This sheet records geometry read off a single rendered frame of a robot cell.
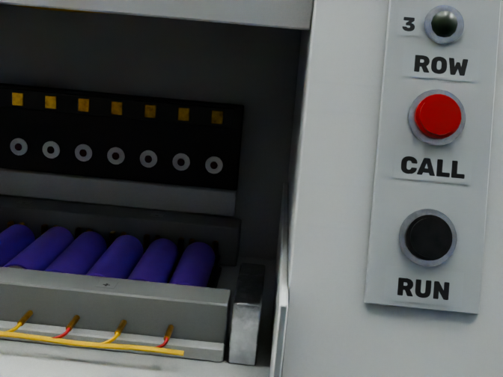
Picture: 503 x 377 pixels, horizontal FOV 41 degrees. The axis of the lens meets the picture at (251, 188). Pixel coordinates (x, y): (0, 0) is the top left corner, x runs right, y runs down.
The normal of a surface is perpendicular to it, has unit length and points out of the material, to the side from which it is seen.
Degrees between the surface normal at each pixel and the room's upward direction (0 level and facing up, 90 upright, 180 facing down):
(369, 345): 90
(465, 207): 90
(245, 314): 108
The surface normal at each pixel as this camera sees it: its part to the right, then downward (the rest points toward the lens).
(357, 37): -0.03, -0.08
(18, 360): 0.08, -0.97
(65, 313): -0.05, 0.22
